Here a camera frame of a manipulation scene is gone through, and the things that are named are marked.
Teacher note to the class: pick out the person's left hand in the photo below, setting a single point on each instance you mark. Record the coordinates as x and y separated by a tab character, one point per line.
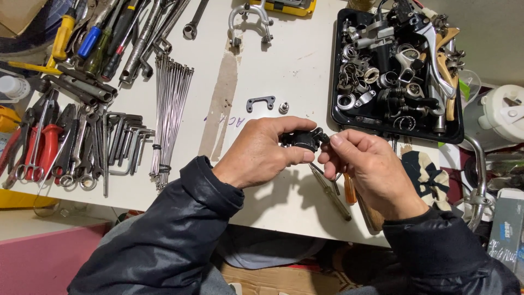
254	151

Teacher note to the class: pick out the person's right hand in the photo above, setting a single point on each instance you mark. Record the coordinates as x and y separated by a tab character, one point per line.
376	176

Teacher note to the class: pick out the black bicycle shifter part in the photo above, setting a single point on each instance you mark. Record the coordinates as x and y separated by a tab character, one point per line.
303	141

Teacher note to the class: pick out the striped navy and cream cloth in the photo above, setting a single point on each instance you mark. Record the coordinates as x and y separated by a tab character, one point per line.
425	180

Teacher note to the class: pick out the small silver nut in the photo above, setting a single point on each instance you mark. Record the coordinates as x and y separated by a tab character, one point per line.
283	107

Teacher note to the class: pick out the small steel bearing balls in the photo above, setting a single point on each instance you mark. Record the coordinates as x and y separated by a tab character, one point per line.
227	103

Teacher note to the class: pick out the black plastic tray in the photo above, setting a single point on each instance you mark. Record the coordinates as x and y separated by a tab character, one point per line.
368	116

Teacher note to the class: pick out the brown tape strip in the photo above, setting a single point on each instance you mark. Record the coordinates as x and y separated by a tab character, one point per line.
223	98

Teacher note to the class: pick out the bundle of steel spokes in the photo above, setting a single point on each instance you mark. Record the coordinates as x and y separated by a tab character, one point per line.
170	119

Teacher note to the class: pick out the heap of metal bicycle parts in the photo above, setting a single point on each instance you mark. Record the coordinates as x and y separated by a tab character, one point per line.
380	73

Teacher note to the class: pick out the gold brake lever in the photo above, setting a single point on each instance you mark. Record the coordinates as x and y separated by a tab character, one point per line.
448	73

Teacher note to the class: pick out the set of hex keys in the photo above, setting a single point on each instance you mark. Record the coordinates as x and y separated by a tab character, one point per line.
127	139

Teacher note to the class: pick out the clear plastic cup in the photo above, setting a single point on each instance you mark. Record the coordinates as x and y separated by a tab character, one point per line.
470	86

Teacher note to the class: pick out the flat cardboard sheet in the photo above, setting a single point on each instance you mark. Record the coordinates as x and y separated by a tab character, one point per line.
278	280

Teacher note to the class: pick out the silver brake lever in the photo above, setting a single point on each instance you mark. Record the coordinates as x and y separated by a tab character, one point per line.
436	57

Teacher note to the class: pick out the white electric kettle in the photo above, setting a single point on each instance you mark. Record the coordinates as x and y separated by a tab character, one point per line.
495	114

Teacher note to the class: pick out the silver brake caliper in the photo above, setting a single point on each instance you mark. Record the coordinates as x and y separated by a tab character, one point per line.
262	16

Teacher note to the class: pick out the steel combination wrench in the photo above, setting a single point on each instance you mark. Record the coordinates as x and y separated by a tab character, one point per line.
192	25

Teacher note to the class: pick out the white and blue carton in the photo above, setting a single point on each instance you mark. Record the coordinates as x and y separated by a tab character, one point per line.
509	229

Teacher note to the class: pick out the yellow tool case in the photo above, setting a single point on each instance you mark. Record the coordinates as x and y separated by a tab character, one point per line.
294	8

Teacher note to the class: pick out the pile of long wrenches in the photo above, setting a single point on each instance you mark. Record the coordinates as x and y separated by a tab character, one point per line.
166	26

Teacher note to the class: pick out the long silver socket tube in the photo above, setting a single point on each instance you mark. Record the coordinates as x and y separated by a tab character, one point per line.
139	45

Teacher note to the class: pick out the black and red screwdriver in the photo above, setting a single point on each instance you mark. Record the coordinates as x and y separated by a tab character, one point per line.
110	67

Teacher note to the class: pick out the row of steel spanners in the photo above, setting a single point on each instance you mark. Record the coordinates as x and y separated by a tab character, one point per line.
84	151

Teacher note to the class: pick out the grey tube spanner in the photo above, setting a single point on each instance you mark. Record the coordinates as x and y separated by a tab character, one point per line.
67	88
88	80
93	91

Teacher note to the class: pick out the black and yellow screwdriver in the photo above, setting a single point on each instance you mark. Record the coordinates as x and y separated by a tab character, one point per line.
122	24

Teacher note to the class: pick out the silver forceps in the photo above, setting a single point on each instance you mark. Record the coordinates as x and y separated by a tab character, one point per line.
39	135

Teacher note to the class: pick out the pink panel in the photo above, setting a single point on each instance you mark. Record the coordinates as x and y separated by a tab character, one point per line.
41	262

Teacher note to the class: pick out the orange plastic tub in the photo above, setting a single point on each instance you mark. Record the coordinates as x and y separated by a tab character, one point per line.
8	119

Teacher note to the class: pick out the white plastic bottle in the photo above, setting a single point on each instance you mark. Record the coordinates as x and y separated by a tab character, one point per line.
12	87

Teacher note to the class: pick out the brown cardboard box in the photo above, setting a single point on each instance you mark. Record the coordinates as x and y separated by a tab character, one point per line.
18	14

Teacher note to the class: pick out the dark grey bracket plate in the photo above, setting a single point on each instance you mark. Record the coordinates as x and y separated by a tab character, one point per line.
260	100

